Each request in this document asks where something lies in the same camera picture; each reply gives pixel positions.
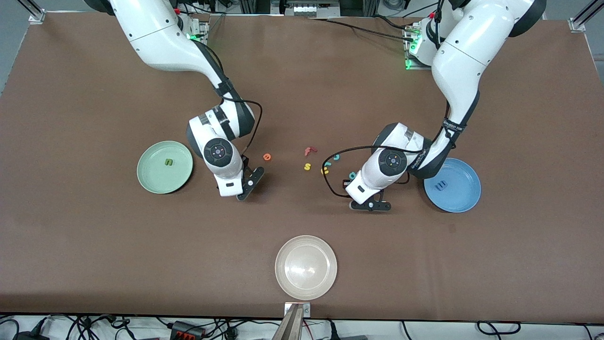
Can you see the blue foam letter m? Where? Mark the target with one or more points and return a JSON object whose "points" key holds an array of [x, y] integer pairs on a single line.
{"points": [[440, 185]]}

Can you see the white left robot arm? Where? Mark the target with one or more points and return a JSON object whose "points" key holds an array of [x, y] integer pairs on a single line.
{"points": [[467, 47]]}

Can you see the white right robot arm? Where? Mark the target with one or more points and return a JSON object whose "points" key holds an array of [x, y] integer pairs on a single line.
{"points": [[155, 33]]}

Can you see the red foam letter f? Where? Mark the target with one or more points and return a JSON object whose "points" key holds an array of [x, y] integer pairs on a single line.
{"points": [[308, 151]]}

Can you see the off-white plate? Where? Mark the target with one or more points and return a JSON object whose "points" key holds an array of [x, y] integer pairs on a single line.
{"points": [[306, 267]]}

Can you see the green plate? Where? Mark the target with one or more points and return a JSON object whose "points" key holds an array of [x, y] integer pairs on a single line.
{"points": [[155, 177]]}

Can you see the blue plate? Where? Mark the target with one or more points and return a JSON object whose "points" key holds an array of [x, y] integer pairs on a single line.
{"points": [[460, 189]]}

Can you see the white power strip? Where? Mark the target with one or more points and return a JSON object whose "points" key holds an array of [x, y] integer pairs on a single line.
{"points": [[311, 8]]}

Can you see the black orange power strip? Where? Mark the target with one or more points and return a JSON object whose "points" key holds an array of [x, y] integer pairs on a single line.
{"points": [[188, 329]]}

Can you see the metal post bracket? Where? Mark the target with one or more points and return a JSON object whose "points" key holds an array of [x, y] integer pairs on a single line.
{"points": [[306, 310]]}

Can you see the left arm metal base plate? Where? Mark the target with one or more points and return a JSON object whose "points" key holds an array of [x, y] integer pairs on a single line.
{"points": [[417, 67]]}

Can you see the grey metal camera post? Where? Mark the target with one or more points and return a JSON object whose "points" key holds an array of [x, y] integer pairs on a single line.
{"points": [[291, 326]]}

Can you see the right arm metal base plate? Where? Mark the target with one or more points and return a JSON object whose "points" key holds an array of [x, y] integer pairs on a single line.
{"points": [[204, 28]]}

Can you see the aluminium frame corner foot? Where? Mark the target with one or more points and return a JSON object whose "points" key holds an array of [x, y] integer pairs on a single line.
{"points": [[35, 14], [583, 19]]}

